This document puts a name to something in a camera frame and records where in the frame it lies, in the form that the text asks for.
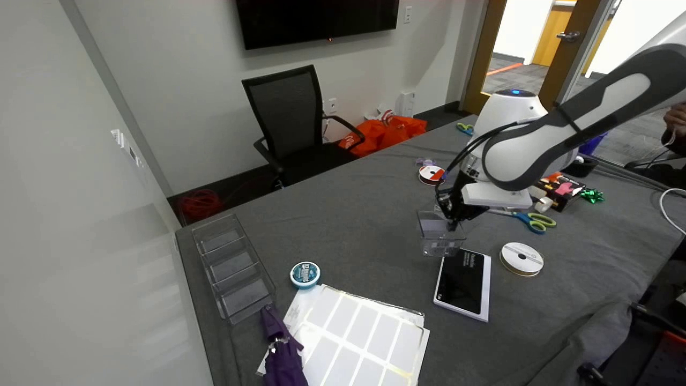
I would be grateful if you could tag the red object on floor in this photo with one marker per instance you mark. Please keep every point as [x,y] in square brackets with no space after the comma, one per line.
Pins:
[200,207]

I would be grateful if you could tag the black wall television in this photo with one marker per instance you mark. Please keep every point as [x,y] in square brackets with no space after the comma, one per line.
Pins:
[314,22]

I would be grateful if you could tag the purple ribbon bundle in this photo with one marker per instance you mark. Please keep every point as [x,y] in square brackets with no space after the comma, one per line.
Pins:
[285,356]

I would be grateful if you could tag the black box of craft items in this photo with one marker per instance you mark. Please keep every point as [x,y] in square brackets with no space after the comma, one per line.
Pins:
[559,189]

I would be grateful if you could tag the black label maker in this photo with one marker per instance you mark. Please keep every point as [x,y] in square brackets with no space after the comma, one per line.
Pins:
[579,166]

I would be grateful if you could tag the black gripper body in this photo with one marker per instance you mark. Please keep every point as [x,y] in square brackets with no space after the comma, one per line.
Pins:
[457,196]

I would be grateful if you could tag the clear compartment organizer tray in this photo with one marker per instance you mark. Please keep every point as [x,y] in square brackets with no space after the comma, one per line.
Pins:
[232,275]

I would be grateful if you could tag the black tablet with white rim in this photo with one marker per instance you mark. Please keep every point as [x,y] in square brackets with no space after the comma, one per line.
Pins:
[464,290]

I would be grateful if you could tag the orange bag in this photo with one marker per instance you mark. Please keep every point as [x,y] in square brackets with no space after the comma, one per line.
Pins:
[381,134]

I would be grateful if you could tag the bystander hand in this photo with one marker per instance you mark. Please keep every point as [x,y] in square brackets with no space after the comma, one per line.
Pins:
[675,120]

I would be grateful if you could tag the wooden door frame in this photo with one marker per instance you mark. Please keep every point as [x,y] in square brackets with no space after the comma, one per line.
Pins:
[482,50]

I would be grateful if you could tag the green and blue scissors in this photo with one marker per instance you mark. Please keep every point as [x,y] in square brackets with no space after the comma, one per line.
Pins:
[533,219]
[466,128]

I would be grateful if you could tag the green gift bow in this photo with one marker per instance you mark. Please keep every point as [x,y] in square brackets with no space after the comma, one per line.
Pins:
[589,196]

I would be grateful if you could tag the white ribbon spool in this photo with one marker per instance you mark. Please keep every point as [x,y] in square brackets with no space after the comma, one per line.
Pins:
[522,259]

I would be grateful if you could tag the white wall thermostat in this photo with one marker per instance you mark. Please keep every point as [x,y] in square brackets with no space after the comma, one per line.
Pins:
[122,142]

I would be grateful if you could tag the clear plastic tray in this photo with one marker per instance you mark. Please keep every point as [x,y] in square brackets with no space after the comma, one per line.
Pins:
[431,225]
[446,246]

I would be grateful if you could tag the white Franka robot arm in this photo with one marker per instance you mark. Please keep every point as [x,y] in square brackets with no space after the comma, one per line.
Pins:
[570,129]

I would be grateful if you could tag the grey table cloth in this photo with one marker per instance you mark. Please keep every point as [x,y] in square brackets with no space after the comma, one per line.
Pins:
[356,216]

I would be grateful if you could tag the white wall socket plate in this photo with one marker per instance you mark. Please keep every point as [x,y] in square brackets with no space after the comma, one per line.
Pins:
[408,101]

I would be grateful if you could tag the black mesh office chair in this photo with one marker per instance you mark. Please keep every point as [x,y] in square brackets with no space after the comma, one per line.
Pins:
[290,119]

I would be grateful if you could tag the teal tape roll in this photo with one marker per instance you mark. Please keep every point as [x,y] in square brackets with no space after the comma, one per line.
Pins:
[304,274]

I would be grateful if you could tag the white and red ribbon roll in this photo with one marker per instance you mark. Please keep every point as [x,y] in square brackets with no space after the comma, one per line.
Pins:
[431,173]

